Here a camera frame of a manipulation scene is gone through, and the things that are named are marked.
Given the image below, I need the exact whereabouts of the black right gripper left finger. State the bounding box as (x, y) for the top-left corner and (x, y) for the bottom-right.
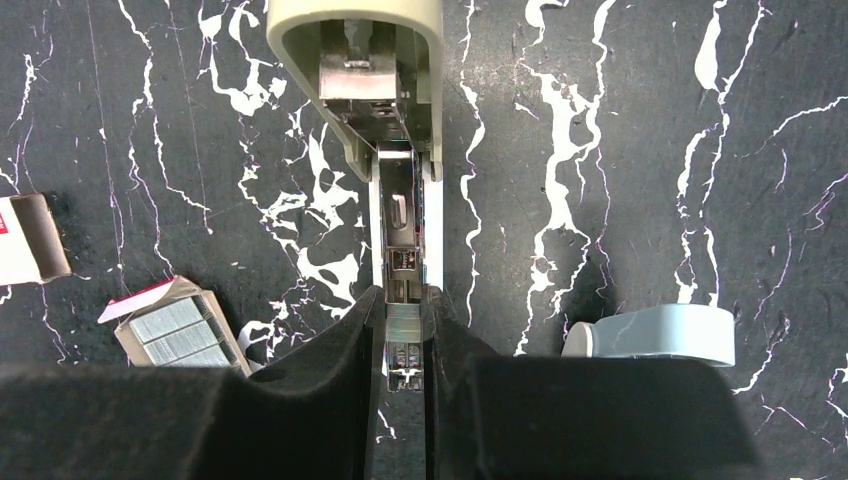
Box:
(1, 286), (385, 479)

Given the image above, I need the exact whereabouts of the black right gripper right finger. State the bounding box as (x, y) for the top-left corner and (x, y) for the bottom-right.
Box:
(422, 286), (762, 479)

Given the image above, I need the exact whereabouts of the cardboard staple tray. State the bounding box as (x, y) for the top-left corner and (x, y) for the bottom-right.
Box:
(97, 275), (252, 377)

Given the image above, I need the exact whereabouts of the red white staple box sleeve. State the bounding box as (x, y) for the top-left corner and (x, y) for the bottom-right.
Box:
(1, 193), (72, 286)

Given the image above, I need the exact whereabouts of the white metal stapler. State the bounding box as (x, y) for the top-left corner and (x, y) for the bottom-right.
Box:
(266, 0), (444, 392)

